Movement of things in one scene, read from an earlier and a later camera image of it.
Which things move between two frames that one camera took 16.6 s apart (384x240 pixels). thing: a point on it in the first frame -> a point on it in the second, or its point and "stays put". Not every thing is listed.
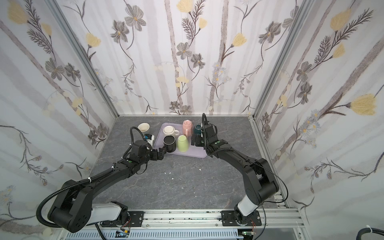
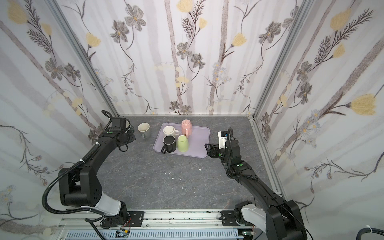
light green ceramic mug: x=182 y=143 stays put
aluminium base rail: x=284 y=218 stays put
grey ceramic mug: x=143 y=127 stays put
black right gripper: x=199 y=140 -> x=214 y=150
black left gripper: x=160 y=153 -> x=129 y=130
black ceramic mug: x=169 y=143 stays put
